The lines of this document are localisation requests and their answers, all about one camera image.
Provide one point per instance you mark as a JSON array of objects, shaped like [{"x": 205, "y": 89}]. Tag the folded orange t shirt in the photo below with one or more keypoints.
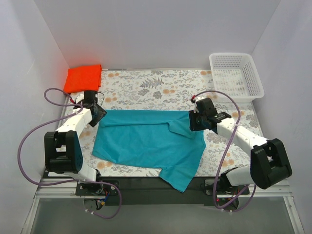
[{"x": 83, "y": 78}]

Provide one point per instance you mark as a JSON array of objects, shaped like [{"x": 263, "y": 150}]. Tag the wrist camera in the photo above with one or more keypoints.
[
  {"x": 90, "y": 97},
  {"x": 204, "y": 106}
]

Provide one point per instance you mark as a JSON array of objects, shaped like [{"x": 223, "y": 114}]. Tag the teal t shirt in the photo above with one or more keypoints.
[{"x": 152, "y": 139}]

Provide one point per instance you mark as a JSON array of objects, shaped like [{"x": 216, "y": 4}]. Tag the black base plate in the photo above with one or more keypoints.
[{"x": 152, "y": 191}]

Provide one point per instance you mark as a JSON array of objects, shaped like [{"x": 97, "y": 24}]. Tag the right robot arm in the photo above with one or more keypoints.
[{"x": 269, "y": 163}]

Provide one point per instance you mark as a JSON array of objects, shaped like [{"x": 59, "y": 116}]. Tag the aluminium frame rail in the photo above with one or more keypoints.
[{"x": 64, "y": 190}]

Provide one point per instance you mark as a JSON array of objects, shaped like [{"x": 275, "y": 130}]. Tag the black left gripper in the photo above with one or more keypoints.
[{"x": 98, "y": 115}]

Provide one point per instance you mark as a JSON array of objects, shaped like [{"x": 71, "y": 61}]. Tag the white plastic basket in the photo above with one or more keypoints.
[{"x": 236, "y": 75}]

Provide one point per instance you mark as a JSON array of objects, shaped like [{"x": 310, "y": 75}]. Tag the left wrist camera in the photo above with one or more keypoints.
[{"x": 90, "y": 97}]

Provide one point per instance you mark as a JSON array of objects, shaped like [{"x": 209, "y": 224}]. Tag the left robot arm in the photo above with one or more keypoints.
[{"x": 63, "y": 154}]

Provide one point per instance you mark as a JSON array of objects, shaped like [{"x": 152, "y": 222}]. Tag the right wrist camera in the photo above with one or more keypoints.
[{"x": 204, "y": 106}]

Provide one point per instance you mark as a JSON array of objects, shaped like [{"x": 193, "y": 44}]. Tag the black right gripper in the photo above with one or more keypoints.
[{"x": 194, "y": 121}]

